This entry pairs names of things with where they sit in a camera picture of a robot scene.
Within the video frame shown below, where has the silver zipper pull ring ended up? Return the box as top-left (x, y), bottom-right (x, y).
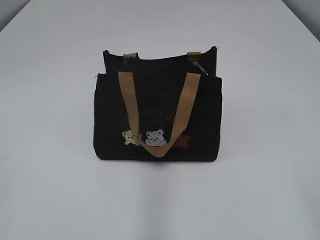
top-left (191, 61), bottom-right (210, 76)

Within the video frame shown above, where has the black canvas tote bag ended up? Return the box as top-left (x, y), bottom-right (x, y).
top-left (93, 46), bottom-right (223, 162)

